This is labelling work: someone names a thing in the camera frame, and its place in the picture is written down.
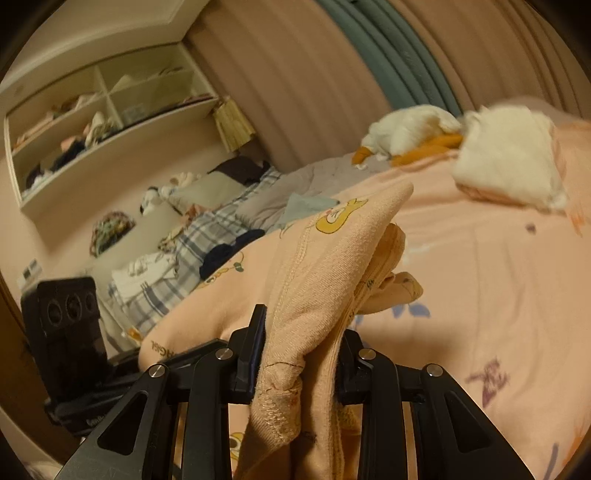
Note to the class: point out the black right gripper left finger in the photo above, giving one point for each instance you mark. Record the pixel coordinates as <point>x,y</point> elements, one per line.
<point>247,344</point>

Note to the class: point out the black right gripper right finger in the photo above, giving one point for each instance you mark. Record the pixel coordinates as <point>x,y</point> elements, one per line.
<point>352,382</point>

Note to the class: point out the peach cartoon print garment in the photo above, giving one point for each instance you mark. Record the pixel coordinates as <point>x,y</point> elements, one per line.
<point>314,276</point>

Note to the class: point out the dark navy garment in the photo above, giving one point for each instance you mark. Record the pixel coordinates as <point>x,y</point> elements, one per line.
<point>221,253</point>

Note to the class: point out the white printed garment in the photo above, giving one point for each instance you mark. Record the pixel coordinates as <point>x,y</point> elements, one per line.
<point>142,273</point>

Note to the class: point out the plaid blue white blanket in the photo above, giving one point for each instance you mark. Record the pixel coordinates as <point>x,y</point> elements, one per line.
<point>189,244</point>

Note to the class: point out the grey crumpled garment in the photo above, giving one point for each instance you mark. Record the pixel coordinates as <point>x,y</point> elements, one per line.
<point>300,207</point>

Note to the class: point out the green patterned bundle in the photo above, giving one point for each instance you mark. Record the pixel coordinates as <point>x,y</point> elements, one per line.
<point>108,231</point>

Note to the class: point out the beige pillow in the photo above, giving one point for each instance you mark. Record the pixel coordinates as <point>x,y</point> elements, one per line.
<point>211,192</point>

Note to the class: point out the pink printed bed sheet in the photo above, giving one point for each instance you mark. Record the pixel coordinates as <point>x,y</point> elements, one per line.
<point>505,307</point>

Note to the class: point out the dark brown garment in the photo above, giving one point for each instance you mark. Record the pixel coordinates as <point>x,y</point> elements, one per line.
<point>242,169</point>

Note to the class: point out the grey quilt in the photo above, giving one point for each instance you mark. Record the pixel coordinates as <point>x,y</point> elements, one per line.
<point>324,178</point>

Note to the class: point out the woven yellow hanging bag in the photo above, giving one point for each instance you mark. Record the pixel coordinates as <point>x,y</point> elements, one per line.
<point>232,125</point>

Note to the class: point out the white orange plush toy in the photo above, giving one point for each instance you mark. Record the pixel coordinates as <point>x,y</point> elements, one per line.
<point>408,135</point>

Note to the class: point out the pink beige curtain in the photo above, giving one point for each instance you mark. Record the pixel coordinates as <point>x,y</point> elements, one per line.
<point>310,96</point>

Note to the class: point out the white folded garment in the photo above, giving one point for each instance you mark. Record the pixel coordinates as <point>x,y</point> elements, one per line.
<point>508,155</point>

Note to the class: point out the teal curtain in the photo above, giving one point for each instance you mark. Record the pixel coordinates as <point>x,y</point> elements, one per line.
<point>404,68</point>

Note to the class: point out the white wall shelf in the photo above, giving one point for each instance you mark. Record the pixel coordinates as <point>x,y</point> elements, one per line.
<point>63,133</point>

